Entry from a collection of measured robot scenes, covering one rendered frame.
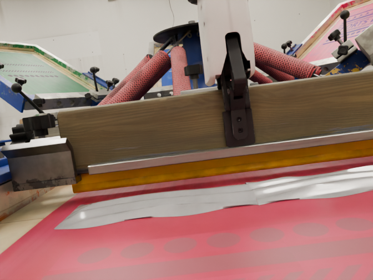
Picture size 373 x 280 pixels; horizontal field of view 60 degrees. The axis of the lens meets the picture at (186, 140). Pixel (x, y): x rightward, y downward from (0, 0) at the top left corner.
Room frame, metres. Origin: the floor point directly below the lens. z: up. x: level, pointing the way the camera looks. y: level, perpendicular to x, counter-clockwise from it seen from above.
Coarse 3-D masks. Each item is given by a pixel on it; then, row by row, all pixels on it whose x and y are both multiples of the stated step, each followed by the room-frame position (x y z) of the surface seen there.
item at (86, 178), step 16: (336, 144) 0.37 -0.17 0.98; (352, 144) 0.37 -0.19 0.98; (368, 144) 0.37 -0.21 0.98; (208, 160) 0.37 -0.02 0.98; (224, 160) 0.37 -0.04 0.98; (240, 160) 0.37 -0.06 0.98; (256, 160) 0.37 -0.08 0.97; (96, 176) 0.38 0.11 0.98; (112, 176) 0.37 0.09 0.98; (128, 176) 0.37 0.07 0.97
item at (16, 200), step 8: (0, 184) 0.33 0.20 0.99; (8, 184) 0.35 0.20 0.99; (0, 192) 0.33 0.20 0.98; (8, 192) 0.34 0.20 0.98; (16, 192) 0.36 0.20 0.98; (24, 192) 0.37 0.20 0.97; (32, 192) 0.39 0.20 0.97; (40, 192) 0.41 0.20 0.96; (0, 200) 0.33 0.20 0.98; (8, 200) 0.34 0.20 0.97; (16, 200) 0.35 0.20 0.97; (24, 200) 0.37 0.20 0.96; (32, 200) 0.39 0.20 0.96; (0, 208) 0.32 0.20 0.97; (8, 208) 0.34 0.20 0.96; (16, 208) 0.35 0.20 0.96; (0, 216) 0.32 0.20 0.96
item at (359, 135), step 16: (256, 144) 0.35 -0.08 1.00; (272, 144) 0.35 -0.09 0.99; (288, 144) 0.35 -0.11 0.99; (304, 144) 0.35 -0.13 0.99; (320, 144) 0.35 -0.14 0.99; (128, 160) 0.36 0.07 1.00; (144, 160) 0.35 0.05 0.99; (160, 160) 0.35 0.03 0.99; (176, 160) 0.35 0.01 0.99; (192, 160) 0.35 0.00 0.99
